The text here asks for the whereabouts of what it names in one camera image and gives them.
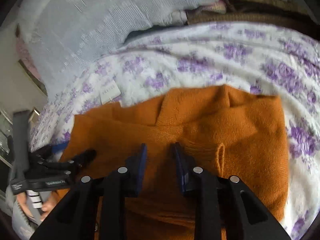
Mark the purple floral bed sheet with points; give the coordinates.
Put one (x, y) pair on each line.
(257, 58)

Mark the white lace cover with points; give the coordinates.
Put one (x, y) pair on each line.
(65, 36)

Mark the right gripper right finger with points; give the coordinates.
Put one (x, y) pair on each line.
(223, 206)

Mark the pink floral pillow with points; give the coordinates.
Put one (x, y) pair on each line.
(25, 56)

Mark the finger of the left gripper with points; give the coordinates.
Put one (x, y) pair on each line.
(59, 147)

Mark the wooden bedside furniture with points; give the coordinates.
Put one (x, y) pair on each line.
(6, 131)

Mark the orange knitted baby cardigan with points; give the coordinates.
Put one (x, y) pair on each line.
(227, 131)

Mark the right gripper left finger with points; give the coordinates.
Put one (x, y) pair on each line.
(96, 204)

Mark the white paper hang tag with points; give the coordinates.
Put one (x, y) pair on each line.
(110, 93)

